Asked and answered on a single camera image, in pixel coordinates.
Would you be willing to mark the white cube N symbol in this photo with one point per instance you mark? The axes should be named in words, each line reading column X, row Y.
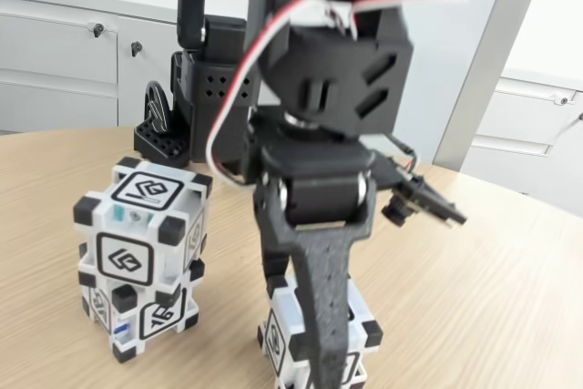
column 278, row 339

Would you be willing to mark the white cube paperclip symbol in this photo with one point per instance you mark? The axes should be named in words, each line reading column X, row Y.
column 125, row 257

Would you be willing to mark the gripper mounted camera module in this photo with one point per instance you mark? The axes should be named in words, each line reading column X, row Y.
column 401, row 211

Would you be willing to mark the black disc white logo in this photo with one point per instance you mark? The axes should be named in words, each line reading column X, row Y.
column 157, row 106

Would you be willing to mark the cabinet key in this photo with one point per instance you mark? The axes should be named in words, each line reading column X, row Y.
column 98, row 29
column 136, row 47

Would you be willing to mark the grey metal column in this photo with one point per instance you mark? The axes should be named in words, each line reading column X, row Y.
column 492, row 65

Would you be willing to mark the white cube lamp symbol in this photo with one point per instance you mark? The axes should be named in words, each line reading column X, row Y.
column 159, row 316

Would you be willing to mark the white drawer cabinet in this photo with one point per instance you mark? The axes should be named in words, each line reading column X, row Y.
column 524, row 134

